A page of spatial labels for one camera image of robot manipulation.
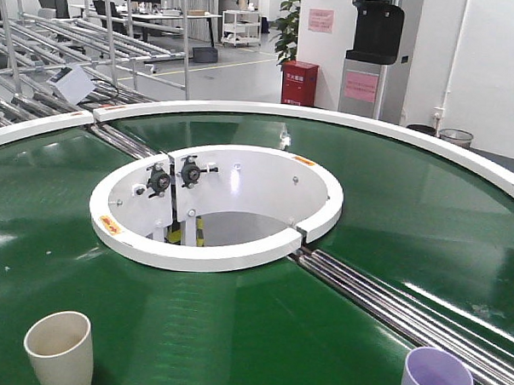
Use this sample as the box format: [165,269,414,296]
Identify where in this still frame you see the beige cup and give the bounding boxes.
[23,311,94,385]

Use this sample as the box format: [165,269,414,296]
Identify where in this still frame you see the lavender cup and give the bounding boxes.
[401,347,474,385]

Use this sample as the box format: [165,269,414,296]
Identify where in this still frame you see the steel conveyor rollers left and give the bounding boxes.
[87,124,158,159]

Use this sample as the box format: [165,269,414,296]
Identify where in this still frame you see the steel conveyor rollers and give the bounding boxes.
[291,247,514,385]
[87,124,158,159]

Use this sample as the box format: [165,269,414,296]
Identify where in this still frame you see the green circular conveyor belt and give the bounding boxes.
[0,112,514,385]

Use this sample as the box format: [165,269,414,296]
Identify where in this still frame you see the steel conveyor rollers right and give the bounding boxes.
[291,247,514,385]

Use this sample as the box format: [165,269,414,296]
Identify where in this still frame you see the white outer conveyor rim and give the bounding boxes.
[0,100,514,199]

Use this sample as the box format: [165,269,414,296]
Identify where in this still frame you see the black bearing right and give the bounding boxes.
[179,155,219,189]

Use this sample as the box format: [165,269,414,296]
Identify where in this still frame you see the black bearing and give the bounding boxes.
[147,163,170,198]
[179,155,219,189]

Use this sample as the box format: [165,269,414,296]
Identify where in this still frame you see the black bearing left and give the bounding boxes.
[147,163,170,198]

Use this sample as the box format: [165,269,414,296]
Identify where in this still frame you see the red fire extinguisher cabinet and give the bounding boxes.
[280,60,319,107]

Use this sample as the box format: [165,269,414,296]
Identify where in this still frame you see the green potted plant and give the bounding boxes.
[274,0,301,65]

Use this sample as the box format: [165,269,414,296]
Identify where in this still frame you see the white utility cart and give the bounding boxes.
[221,9,262,48]

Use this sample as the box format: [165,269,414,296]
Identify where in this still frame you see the water dispenser machine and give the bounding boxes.
[338,0,405,119]

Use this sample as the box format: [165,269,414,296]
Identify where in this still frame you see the metal roller rack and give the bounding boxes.
[0,0,189,128]

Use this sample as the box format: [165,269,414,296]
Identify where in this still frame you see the white box on rack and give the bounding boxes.
[47,64,95,105]

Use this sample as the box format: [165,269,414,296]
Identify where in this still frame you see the white inner conveyor ring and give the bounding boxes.
[86,138,347,279]

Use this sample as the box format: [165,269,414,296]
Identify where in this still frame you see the pink wall notice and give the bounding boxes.
[308,9,335,34]

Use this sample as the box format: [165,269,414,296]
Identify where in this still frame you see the wire mesh waste basket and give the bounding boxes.
[439,129,474,149]

